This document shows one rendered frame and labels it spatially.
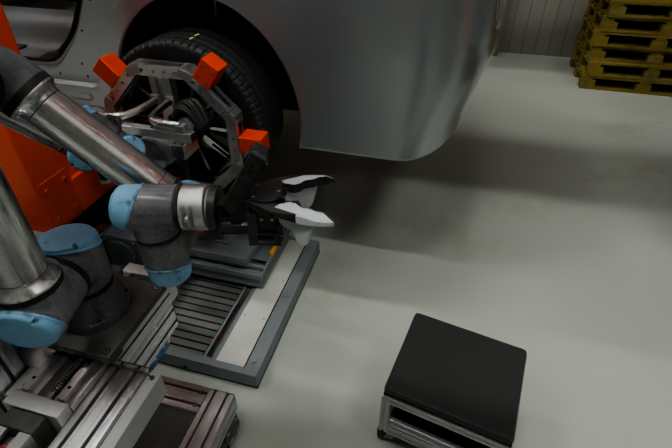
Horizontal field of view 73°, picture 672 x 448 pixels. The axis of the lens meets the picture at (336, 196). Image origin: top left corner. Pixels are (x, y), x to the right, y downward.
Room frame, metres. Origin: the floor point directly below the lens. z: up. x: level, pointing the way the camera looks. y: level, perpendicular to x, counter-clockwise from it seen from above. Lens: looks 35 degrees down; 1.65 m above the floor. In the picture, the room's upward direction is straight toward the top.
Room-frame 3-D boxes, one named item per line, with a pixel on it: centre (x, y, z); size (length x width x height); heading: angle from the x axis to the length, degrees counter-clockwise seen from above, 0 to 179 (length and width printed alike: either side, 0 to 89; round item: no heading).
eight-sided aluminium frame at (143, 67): (1.56, 0.61, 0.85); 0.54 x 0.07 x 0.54; 75
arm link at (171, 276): (0.61, 0.30, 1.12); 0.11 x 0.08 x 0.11; 0
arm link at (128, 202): (0.59, 0.30, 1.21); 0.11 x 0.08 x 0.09; 90
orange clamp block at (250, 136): (1.49, 0.30, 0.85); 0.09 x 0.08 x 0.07; 75
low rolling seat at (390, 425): (0.90, -0.40, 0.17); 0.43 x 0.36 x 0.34; 65
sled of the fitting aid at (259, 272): (1.72, 0.53, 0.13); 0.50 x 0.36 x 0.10; 75
